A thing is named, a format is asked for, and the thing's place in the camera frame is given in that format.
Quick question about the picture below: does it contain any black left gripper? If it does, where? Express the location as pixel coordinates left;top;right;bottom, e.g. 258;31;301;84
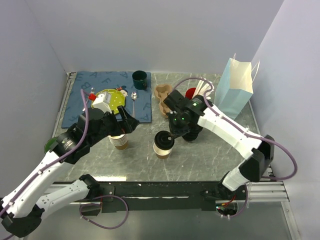
88;105;140;146

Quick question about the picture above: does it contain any black plastic cup lid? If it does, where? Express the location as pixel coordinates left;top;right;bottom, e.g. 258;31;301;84
154;130;175;151

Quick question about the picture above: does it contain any brown paper cup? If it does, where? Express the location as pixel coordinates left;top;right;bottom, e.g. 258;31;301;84
153;143;172;159

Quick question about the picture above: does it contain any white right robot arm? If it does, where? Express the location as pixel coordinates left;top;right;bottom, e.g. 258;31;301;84
164;90;274;200

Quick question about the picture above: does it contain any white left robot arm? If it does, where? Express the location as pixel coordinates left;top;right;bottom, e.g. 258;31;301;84
0;106;140;238

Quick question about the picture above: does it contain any stack of brown paper cups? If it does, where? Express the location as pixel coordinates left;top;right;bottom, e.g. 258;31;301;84
108;134;128;150

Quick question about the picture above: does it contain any blue alphabet cloth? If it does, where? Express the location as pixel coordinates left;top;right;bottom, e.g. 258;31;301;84
61;71;152;129

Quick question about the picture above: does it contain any stack of black lids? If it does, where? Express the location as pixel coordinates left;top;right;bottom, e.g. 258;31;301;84
182;124;203;142

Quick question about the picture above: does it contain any yellow-green dotted plate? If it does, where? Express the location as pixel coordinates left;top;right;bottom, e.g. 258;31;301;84
95;89;125;115

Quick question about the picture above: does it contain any silver spoon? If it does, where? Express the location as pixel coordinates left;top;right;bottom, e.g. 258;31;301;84
131;92;138;118

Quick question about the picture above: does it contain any brown pulp cup carrier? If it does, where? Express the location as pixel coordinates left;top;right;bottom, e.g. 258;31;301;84
154;84;173;119

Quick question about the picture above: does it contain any dark green mug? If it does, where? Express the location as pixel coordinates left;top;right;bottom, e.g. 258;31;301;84
132;70;148;90

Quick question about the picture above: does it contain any red cup holder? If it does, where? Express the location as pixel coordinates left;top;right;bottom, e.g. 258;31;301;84
185;87;196;100

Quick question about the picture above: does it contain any silver fork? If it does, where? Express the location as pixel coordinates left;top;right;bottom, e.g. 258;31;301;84
82;87;97;112

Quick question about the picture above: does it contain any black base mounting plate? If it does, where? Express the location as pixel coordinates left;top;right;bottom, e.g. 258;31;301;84
96;181;246;211

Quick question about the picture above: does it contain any light blue paper bag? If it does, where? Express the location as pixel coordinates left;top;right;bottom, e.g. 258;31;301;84
214;56;260;120

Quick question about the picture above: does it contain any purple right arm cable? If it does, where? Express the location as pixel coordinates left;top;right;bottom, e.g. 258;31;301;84
172;77;298;182

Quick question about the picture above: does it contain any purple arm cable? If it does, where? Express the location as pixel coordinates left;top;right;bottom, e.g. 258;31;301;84
172;77;298;182
0;88;91;240

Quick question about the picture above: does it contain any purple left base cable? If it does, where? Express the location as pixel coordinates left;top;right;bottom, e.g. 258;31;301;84
79;195;129;230

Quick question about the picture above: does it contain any aluminium frame rail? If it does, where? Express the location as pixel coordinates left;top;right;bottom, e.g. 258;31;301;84
247;181;290;202

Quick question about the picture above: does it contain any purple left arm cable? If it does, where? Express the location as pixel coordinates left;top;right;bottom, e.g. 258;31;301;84
0;88;91;240

